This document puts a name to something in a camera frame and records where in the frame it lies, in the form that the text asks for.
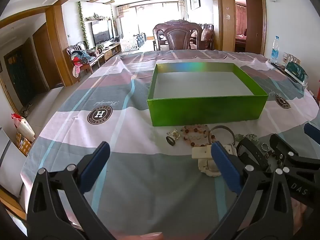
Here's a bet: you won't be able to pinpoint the carved wooden dining chair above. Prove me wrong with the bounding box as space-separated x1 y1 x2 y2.
152 19 203 51

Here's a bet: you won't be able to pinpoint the printed checked tablecloth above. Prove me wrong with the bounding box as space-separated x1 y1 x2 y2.
21 49 320 240

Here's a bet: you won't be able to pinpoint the wooden television cabinet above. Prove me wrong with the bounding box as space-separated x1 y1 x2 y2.
96 42 122 62

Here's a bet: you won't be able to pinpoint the small cardboard boxes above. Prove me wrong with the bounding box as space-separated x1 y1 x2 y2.
282 52 302 67

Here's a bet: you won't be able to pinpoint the flat screen television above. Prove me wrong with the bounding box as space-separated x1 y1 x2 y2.
91 19 113 46

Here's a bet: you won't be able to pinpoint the dark entrance door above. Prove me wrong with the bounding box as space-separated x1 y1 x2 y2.
3 44 35 108

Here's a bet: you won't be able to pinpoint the silver bangle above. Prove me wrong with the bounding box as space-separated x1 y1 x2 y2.
209 125 236 146

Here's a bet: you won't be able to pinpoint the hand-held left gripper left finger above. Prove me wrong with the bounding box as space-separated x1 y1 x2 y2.
27 141 118 240

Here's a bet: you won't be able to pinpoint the person's left hand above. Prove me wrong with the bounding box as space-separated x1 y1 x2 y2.
140 232 163 240

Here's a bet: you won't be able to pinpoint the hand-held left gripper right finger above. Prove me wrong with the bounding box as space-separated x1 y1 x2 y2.
211 141 294 240

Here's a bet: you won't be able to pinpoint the orange checked box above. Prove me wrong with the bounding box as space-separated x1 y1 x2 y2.
15 132 33 156

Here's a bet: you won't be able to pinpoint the red and white paper bag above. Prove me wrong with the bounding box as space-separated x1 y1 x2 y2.
11 113 36 142

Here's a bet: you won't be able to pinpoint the person's right hand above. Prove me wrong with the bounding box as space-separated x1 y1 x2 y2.
292 200 309 233

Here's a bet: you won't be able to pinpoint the pink bead bracelet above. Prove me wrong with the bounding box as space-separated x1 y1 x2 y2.
181 124 211 147

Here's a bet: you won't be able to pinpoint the white play fence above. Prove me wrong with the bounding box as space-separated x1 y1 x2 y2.
120 32 148 53

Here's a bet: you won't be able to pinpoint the green ivy vine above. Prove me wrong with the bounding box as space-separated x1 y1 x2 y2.
78 1 90 49

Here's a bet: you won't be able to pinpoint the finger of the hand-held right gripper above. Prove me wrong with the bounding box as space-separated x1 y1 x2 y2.
304 123 320 143
269 134 320 178

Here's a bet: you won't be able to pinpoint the plastic water bottle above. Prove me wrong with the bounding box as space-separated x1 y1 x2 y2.
270 36 281 64

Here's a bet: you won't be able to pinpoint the green cardboard box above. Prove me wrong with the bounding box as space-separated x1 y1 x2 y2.
147 63 268 127

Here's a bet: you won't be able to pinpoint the silver chain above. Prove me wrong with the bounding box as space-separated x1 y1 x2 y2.
234 133 260 143

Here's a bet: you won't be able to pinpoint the wooden armchair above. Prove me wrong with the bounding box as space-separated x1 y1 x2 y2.
66 41 105 83

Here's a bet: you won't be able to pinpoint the black strap watch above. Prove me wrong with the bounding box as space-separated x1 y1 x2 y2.
236 137 271 172

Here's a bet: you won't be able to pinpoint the pile of clothes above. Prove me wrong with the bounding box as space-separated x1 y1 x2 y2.
70 50 98 77

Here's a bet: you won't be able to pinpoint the teal package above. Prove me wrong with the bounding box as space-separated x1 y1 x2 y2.
284 62 309 83

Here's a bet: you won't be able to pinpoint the wooden chair with cushion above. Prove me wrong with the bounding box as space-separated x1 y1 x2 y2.
191 24 215 50

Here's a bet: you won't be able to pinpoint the cream bracelet watch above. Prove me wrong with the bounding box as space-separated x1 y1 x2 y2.
192 144 241 178

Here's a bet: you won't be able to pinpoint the white standing air conditioner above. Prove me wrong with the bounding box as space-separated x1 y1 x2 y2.
115 17 124 39

